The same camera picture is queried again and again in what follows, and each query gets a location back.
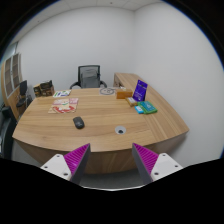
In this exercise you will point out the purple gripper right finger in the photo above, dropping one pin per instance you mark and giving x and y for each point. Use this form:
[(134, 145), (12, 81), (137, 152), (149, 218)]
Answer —
[(153, 166)]

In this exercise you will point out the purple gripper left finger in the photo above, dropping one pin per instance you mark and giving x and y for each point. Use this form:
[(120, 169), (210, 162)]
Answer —
[(70, 166)]

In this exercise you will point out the black computer mouse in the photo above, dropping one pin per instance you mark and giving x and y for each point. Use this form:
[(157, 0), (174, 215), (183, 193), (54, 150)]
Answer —
[(78, 122)]

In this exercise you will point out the pink cartoon mouse pad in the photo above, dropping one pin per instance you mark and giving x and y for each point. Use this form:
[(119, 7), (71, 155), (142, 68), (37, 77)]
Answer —
[(65, 105)]

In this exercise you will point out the green flat box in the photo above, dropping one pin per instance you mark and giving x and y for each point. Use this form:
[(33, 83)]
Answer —
[(147, 107)]

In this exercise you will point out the small blue box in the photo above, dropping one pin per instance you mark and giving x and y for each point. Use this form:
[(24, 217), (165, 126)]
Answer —
[(139, 110)]

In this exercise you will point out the wooden desk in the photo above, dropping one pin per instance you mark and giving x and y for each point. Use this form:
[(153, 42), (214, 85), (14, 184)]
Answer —
[(111, 127)]

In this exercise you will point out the small tan box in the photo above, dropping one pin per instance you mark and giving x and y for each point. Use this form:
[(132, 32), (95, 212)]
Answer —
[(131, 101)]

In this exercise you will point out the black side chair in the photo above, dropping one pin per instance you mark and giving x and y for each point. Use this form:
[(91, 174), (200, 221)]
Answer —
[(24, 98)]

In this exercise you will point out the orange cardboard box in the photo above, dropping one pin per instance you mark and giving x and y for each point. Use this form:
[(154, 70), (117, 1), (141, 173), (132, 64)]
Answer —
[(122, 94)]

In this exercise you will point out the dark brown cardboard boxes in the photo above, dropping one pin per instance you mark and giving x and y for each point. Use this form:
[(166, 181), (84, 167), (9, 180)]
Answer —
[(45, 88)]

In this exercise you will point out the wooden side desk return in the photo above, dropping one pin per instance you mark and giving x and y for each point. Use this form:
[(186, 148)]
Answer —
[(129, 81)]

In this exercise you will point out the black mesh office chair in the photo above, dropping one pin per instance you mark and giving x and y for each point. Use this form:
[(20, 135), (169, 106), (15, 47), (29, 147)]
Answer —
[(89, 77)]

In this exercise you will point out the wooden bookshelf cabinet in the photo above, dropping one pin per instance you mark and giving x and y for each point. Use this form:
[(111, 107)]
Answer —
[(11, 77)]

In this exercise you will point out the round wire coaster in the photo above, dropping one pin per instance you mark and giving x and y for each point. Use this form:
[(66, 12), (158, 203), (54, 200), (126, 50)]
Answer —
[(107, 91)]

